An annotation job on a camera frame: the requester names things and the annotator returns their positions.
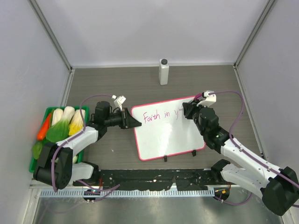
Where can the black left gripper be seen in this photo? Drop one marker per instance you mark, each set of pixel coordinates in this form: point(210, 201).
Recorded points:
point(127, 121)

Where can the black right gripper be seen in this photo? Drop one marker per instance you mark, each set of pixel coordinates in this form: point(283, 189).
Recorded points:
point(189, 108)

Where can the purple capped marker pen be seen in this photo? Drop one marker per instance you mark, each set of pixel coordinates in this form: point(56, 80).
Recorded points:
point(196, 97)

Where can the pink framed whiteboard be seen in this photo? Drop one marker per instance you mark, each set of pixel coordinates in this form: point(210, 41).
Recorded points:
point(164, 130)

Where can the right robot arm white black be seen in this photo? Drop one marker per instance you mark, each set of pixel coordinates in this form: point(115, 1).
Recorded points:
point(278, 188)

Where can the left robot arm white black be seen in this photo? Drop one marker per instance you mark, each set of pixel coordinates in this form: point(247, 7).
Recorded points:
point(55, 166)

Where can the yellow white toy cabbage right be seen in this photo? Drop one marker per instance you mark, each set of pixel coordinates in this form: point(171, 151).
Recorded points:
point(76, 123)

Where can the white bottle black cap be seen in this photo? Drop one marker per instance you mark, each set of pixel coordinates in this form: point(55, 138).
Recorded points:
point(163, 71)

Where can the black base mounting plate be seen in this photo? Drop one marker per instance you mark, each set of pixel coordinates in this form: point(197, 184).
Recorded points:
point(157, 179)

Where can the white green toy cabbage middle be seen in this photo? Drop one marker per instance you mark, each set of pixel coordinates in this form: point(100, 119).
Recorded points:
point(68, 114)

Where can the green leafy toy vegetable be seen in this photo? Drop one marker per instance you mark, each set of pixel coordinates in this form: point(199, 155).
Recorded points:
point(58, 132)

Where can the white toy cabbage left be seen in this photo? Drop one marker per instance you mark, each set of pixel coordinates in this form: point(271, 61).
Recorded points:
point(56, 116)

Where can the orange toy carrot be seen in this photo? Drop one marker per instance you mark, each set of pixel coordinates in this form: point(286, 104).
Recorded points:
point(44, 128)

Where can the green plastic tray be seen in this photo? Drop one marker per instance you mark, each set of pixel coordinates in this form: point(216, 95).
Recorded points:
point(36, 149)

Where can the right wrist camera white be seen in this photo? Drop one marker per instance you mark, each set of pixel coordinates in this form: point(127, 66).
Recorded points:
point(208, 99)

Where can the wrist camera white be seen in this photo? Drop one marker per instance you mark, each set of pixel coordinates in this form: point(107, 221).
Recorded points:
point(208, 99)
point(118, 101)

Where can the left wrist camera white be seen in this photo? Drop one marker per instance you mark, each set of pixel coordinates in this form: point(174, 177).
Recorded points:
point(118, 101)

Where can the white slotted cable duct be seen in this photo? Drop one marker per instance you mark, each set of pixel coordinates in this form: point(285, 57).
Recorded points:
point(85, 192)

